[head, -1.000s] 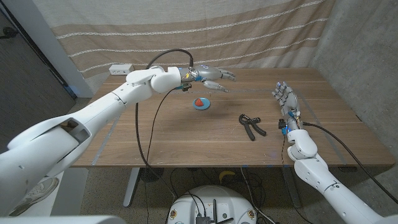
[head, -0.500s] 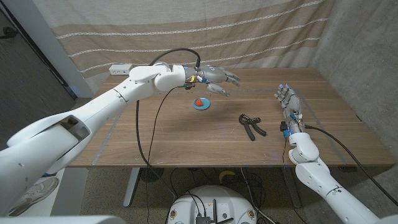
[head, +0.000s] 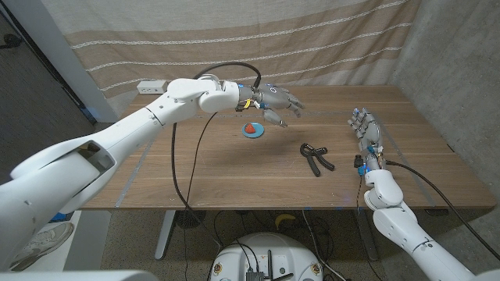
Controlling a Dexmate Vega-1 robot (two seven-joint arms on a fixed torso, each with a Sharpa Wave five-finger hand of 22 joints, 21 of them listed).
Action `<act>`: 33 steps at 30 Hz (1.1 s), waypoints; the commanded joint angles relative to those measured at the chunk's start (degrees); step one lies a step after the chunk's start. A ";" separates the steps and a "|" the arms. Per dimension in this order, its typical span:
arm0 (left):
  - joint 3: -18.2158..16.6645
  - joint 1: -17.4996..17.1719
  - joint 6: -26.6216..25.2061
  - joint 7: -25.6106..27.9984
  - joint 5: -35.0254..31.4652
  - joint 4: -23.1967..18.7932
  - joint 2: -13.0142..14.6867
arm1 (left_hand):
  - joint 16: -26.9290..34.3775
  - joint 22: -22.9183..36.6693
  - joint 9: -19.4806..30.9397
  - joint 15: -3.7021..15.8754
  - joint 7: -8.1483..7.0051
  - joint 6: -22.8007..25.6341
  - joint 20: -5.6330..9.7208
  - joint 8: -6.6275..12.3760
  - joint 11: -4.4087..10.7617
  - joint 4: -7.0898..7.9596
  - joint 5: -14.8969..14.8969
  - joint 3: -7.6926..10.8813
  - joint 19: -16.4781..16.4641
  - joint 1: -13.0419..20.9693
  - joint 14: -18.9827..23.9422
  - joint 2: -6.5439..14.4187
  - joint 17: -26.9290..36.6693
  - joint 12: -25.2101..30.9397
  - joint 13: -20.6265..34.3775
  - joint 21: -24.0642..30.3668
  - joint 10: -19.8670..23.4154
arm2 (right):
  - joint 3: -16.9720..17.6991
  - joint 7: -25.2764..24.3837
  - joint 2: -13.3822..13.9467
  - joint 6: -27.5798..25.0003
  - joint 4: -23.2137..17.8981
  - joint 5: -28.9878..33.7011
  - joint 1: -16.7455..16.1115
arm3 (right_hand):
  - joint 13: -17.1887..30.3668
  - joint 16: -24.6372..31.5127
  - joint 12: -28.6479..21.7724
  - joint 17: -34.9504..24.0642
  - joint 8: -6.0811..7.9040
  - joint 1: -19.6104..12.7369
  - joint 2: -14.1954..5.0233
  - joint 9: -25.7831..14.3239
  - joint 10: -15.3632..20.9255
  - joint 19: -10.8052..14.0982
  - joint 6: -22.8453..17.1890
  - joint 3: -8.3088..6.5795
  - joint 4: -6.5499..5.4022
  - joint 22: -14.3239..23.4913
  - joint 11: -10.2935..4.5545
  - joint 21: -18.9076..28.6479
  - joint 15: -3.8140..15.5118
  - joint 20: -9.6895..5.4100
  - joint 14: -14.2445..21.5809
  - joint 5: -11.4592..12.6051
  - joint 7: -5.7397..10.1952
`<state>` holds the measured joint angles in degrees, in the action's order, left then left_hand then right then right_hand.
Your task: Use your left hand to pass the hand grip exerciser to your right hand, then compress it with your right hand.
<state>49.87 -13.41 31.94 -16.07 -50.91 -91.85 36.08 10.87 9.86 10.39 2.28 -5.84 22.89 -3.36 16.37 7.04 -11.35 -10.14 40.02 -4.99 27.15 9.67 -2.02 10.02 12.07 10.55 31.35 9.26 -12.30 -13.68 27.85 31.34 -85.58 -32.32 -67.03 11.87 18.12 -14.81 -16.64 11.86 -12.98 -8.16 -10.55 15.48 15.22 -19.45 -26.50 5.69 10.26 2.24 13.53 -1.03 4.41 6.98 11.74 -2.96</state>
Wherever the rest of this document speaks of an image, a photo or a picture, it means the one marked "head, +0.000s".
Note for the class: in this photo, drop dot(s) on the white sneaker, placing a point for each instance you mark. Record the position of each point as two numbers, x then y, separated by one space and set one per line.
43 242

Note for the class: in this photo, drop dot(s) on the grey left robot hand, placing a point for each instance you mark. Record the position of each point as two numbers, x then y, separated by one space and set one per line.
273 97

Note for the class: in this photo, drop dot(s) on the grey table leg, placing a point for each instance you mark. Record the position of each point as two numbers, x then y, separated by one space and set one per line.
165 238
367 238

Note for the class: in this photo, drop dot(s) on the white door frame post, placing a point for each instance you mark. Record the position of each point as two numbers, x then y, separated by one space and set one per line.
58 50

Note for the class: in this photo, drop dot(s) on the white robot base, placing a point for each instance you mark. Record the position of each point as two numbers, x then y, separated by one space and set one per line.
269 250

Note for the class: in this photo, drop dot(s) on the yellow banana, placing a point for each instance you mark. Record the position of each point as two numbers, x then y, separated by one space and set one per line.
284 218

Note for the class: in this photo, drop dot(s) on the beige striped backdrop cloth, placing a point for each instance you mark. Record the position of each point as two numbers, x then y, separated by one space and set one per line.
234 31

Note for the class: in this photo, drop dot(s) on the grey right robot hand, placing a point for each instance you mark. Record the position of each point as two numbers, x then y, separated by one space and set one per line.
369 130

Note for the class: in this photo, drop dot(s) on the white power strip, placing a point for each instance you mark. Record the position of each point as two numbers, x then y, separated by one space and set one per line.
151 87

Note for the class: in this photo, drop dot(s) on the black hand grip exerciser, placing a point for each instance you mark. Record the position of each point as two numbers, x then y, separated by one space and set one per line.
313 166

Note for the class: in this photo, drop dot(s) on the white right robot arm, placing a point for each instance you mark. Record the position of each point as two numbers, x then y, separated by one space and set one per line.
398 226

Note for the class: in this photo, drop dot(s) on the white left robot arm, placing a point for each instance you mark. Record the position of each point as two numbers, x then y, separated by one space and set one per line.
117 132

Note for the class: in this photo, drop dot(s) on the black round floor fan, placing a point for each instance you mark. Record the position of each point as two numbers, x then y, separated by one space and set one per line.
191 219

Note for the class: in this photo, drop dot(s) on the red toy strawberry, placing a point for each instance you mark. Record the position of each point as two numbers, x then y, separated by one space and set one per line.
249 129

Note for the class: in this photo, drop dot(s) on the small blue plate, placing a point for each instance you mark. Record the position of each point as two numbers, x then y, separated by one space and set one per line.
256 134

